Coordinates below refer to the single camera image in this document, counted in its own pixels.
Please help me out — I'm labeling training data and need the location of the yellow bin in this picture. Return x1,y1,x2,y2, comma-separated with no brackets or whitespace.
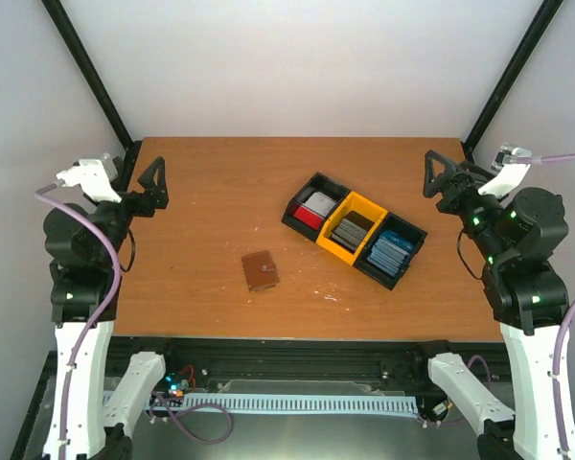
315,192,388,265

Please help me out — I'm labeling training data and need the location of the right black frame post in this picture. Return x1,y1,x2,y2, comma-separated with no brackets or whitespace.
461,0,564,157

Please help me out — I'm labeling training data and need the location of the black bin right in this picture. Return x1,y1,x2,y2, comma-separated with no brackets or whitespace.
354,213,427,290

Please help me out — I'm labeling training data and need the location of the black bin left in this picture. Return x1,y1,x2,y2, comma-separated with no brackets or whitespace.
282,172,351,242

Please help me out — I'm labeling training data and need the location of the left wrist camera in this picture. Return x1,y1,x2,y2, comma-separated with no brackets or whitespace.
56,152,122,203

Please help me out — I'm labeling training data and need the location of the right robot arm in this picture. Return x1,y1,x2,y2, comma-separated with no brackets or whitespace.
423,145,575,459

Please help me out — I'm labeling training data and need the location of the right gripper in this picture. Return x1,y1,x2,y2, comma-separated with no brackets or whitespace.
421,148,506,263

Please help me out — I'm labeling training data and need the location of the small circuit board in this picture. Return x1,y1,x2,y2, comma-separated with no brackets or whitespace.
164,364,196,398

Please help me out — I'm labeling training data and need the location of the left black frame post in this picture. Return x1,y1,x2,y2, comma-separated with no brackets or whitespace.
40,0,135,150

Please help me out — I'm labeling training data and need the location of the right base connector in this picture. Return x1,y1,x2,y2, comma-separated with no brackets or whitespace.
431,400,453,420

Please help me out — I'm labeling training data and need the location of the white card stack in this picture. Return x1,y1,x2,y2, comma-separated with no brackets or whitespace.
303,191,336,218

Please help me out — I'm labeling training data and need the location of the light blue cable duct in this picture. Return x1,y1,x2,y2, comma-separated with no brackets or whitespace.
103,390,419,419

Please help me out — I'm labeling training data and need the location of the blue card stack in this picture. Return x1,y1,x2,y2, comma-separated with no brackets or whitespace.
367,230,414,277

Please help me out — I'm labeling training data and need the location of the dark grey card stack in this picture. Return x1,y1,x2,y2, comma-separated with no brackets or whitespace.
330,211,374,253

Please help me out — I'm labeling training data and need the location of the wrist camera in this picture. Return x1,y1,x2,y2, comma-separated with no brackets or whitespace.
56,152,122,203
478,144,532,199

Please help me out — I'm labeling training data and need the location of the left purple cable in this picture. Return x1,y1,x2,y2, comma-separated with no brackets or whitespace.
33,187,123,460

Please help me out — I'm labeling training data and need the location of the brown leather card holder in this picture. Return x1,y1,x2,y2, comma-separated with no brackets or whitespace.
241,250,279,292

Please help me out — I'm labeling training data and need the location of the black bin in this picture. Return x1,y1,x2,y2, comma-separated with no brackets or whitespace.
354,213,427,290
282,172,351,242

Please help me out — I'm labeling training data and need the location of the red card stack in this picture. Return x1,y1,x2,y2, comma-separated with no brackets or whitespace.
293,206,324,230

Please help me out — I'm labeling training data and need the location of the black frame post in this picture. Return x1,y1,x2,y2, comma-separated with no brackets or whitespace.
461,0,564,157
40,0,135,150

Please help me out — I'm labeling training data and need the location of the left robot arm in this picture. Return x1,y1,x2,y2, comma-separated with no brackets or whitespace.
34,153,180,459

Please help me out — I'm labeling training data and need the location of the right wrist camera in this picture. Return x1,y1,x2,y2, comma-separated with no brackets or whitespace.
478,144,532,199

